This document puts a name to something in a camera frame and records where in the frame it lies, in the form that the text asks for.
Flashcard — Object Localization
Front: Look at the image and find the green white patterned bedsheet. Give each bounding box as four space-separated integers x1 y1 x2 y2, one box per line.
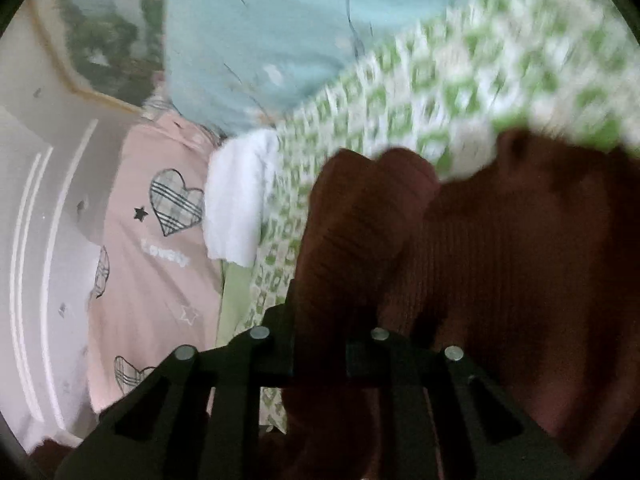
240 0 640 436

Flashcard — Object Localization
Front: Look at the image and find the light blue floral quilt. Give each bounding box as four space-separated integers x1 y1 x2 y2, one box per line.
164 0 454 136

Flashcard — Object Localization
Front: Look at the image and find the plain green bedsheet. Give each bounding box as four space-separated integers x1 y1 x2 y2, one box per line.
216 261 253 348

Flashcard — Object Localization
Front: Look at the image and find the gold framed landscape painting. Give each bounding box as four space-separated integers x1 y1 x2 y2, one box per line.
32 0 165 107

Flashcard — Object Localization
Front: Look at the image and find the pink heart print pillow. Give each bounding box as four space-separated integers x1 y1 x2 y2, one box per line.
87 110 222 413

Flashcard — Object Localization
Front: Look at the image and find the dark red knit garment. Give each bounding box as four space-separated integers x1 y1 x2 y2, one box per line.
282 129 639 479

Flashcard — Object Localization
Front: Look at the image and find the white folded towel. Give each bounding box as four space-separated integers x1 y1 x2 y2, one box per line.
203 129 279 268

